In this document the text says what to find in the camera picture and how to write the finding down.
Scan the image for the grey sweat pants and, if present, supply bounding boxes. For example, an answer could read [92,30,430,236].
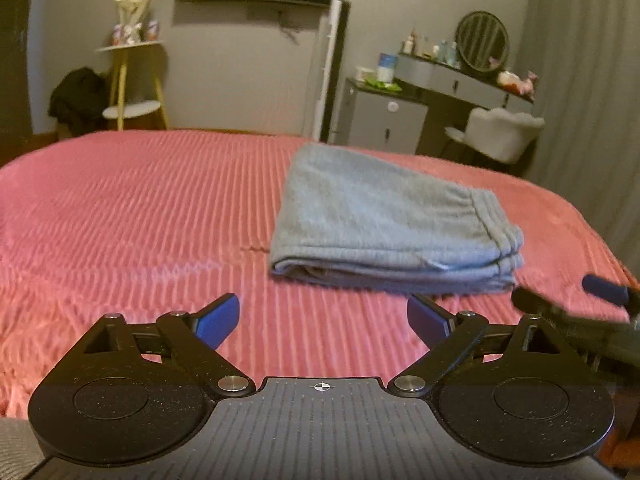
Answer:
[269,144,524,296]

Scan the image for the pink ribbed bedspread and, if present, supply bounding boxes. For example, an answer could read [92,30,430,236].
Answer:
[0,129,640,470]

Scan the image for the white fluffy chair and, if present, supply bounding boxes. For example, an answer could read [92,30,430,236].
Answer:
[445,107,546,166]

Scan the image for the grey vanity desk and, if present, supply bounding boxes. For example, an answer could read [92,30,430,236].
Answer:
[395,54,534,114]

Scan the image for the grey small cabinet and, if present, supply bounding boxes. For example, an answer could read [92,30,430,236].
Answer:
[333,78,428,155]

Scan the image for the yellow legged side table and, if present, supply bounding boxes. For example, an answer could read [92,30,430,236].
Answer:
[96,40,169,131]

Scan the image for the round vanity mirror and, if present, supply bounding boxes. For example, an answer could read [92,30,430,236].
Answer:
[454,11,510,74]

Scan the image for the black clothes pile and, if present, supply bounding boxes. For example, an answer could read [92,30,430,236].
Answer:
[48,67,108,136]

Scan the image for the grey curtain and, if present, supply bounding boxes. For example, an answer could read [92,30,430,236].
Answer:
[516,0,639,273]

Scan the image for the white blue container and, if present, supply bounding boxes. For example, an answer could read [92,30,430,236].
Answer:
[376,53,398,84]

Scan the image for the white standing air conditioner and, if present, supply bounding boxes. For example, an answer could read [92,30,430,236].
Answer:
[302,0,350,142]

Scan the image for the cream flower bouquet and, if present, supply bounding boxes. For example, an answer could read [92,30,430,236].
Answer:
[114,0,151,46]

